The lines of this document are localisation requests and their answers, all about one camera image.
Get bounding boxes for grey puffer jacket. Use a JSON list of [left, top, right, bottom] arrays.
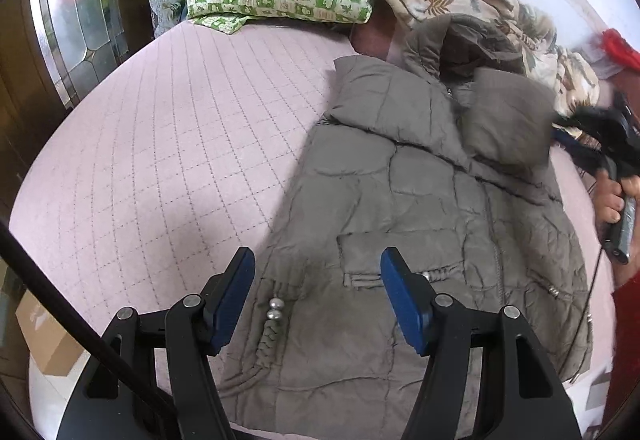
[[218, 14, 592, 439]]

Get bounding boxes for right hand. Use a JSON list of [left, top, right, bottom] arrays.
[[593, 169, 640, 225]]

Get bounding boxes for red cloth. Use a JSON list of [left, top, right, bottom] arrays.
[[601, 29, 640, 72]]

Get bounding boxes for cardboard box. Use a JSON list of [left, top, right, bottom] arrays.
[[15, 291, 84, 376]]

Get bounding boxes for dark red pillow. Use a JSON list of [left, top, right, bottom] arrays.
[[349, 0, 408, 67]]

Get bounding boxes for stained glass wooden door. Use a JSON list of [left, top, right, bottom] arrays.
[[1, 0, 154, 223]]

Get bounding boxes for black cable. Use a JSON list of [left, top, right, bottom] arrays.
[[0, 219, 177, 440]]

